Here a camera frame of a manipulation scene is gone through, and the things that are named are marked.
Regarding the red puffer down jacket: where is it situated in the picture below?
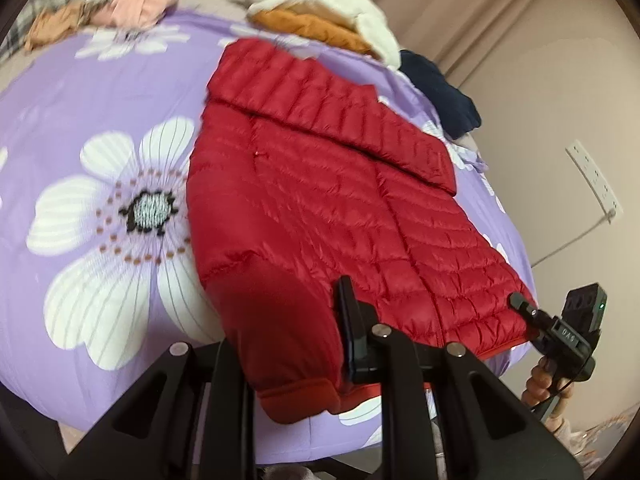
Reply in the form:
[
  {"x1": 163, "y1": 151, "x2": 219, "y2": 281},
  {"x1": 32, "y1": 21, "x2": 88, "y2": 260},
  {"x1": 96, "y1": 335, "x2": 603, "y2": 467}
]
[{"x1": 186, "y1": 38, "x2": 526, "y2": 424}]

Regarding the person's right hand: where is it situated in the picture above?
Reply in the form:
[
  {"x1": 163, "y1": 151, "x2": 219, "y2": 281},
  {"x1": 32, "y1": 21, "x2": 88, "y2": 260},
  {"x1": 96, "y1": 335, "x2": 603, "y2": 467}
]
[{"x1": 521, "y1": 358, "x2": 574, "y2": 431}]

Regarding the purple floral bed cover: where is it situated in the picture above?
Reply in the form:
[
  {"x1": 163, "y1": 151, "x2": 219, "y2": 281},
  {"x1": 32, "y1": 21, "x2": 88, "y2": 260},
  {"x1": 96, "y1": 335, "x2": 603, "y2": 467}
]
[{"x1": 0, "y1": 6, "x2": 539, "y2": 465}]

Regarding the navy blue fleece garment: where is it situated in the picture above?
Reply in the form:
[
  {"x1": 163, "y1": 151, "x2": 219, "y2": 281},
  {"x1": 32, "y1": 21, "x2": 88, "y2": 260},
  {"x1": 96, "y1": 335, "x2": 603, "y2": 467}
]
[{"x1": 400, "y1": 50, "x2": 482, "y2": 140}]

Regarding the beige curtain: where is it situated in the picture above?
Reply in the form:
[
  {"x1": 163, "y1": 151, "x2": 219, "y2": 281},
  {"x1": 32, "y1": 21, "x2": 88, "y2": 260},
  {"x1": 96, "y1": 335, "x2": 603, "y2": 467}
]
[{"x1": 373, "y1": 0, "x2": 534, "y2": 86}]

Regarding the orange folded garment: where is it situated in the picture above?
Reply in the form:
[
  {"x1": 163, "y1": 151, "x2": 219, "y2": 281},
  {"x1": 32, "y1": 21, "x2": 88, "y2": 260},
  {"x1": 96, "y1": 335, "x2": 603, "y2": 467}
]
[{"x1": 250, "y1": 9, "x2": 376, "y2": 58}]

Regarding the small tan cloth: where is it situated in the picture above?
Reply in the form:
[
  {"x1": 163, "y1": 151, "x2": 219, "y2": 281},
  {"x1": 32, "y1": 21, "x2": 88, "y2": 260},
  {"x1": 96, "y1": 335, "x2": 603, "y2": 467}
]
[{"x1": 24, "y1": 2, "x2": 86, "y2": 51}]

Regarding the white power cable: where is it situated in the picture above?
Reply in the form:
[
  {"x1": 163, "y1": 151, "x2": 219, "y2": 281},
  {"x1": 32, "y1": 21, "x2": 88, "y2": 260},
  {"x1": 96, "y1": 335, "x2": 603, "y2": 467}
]
[{"x1": 529, "y1": 211, "x2": 616, "y2": 270}]

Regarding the white wall power strip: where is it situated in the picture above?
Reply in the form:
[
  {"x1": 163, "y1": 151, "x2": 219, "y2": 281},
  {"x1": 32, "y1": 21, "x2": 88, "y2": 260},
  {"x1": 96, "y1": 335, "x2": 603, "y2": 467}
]
[{"x1": 565, "y1": 140, "x2": 623, "y2": 223}]

